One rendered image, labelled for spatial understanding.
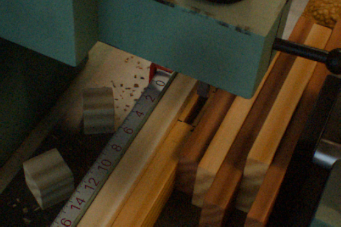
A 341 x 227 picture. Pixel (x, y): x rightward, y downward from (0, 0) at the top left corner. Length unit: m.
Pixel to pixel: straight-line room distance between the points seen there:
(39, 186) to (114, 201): 0.16
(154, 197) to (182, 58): 0.11
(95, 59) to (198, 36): 0.34
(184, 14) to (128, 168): 0.13
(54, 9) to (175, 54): 0.10
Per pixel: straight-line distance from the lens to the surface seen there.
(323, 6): 0.75
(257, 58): 0.48
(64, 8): 0.49
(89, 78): 0.79
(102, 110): 0.70
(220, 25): 0.47
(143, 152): 0.53
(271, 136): 0.53
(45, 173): 0.66
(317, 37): 0.62
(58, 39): 0.51
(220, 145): 0.54
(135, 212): 0.51
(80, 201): 0.50
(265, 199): 0.50
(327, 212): 0.52
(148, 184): 0.53
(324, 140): 0.55
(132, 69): 0.80
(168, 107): 0.57
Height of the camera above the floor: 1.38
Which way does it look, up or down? 49 degrees down
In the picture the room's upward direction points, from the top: 6 degrees clockwise
